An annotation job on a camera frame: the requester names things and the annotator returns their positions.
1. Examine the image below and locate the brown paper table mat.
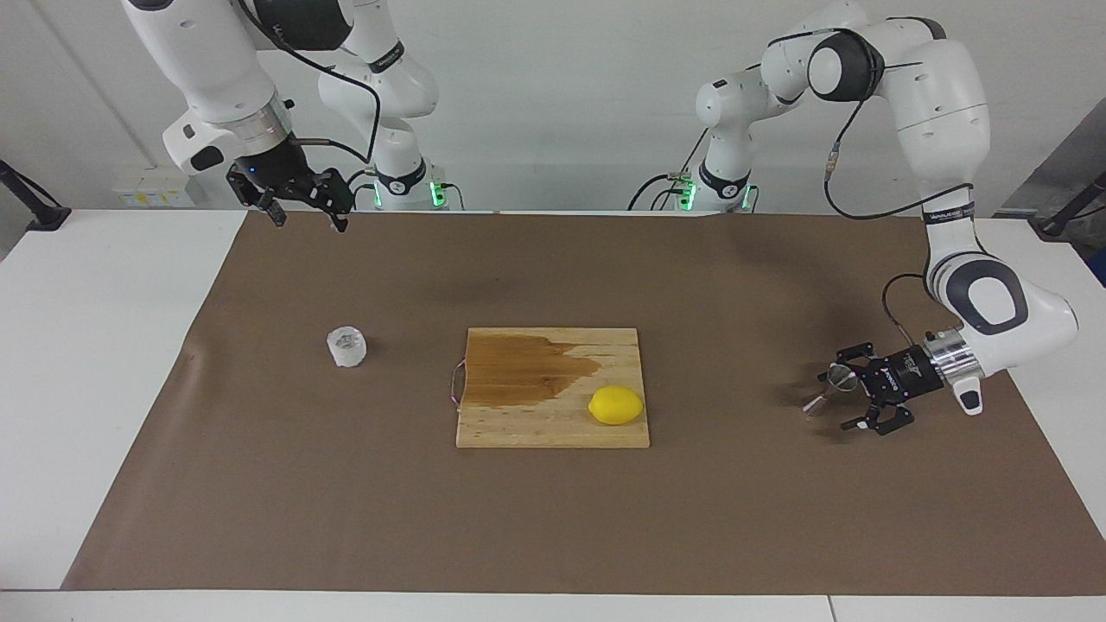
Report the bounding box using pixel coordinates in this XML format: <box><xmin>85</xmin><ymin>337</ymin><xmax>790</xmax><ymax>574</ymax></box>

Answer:
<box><xmin>60</xmin><ymin>210</ymin><xmax>1106</xmax><ymax>597</ymax></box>

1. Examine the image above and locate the clear plastic cup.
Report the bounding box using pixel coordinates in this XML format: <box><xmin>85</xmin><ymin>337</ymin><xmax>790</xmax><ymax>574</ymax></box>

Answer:
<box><xmin>326</xmin><ymin>326</ymin><xmax>368</xmax><ymax>369</ymax></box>

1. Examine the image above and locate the yellow lemon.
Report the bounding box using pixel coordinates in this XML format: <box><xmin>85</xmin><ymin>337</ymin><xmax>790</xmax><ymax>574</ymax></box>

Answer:
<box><xmin>588</xmin><ymin>385</ymin><xmax>645</xmax><ymax>427</ymax></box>

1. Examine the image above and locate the white wall socket strip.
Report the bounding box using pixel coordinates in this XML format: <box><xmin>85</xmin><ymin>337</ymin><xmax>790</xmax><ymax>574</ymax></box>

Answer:
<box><xmin>112</xmin><ymin>168</ymin><xmax>193</xmax><ymax>210</ymax></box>

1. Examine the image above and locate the wooden cutting board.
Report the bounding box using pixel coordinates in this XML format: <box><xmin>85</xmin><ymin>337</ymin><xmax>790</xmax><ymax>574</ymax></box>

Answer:
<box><xmin>449</xmin><ymin>327</ymin><xmax>651</xmax><ymax>449</ymax></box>

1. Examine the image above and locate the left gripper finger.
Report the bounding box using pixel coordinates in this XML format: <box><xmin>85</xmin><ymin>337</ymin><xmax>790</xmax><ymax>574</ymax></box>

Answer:
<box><xmin>840</xmin><ymin>389</ymin><xmax>915</xmax><ymax>435</ymax></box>
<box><xmin>818</xmin><ymin>343</ymin><xmax>878</xmax><ymax>381</ymax></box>

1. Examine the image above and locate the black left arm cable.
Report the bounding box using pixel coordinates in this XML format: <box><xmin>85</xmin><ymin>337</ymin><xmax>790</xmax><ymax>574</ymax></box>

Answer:
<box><xmin>765</xmin><ymin>30</ymin><xmax>973</xmax><ymax>346</ymax></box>

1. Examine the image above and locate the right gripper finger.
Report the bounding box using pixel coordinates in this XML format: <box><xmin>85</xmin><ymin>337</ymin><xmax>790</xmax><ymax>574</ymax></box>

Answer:
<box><xmin>302</xmin><ymin>169</ymin><xmax>353</xmax><ymax>232</ymax></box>
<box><xmin>227</xmin><ymin>168</ymin><xmax>288</xmax><ymax>228</ymax></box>

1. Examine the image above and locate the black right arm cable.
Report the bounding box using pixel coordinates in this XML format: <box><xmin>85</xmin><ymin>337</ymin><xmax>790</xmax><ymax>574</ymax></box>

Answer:
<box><xmin>238</xmin><ymin>0</ymin><xmax>383</xmax><ymax>167</ymax></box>

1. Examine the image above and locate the steel double jigger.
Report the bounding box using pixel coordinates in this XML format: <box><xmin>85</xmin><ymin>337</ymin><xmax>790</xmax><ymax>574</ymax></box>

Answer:
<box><xmin>802</xmin><ymin>364</ymin><xmax>859</xmax><ymax>422</ymax></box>

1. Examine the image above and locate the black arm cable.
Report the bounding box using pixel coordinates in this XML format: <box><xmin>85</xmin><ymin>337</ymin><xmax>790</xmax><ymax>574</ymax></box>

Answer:
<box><xmin>238</xmin><ymin>0</ymin><xmax>383</xmax><ymax>167</ymax></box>
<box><xmin>765</xmin><ymin>30</ymin><xmax>973</xmax><ymax>346</ymax></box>

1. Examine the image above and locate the black clamp stand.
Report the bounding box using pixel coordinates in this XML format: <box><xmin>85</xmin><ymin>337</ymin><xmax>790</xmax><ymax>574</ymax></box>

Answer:
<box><xmin>0</xmin><ymin>160</ymin><xmax>72</xmax><ymax>232</ymax></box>
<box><xmin>1037</xmin><ymin>171</ymin><xmax>1106</xmax><ymax>241</ymax></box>

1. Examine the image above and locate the black base cable bundle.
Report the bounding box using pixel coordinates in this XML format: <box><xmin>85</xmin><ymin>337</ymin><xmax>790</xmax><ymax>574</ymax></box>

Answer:
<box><xmin>628</xmin><ymin>138</ymin><xmax>714</xmax><ymax>211</ymax></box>

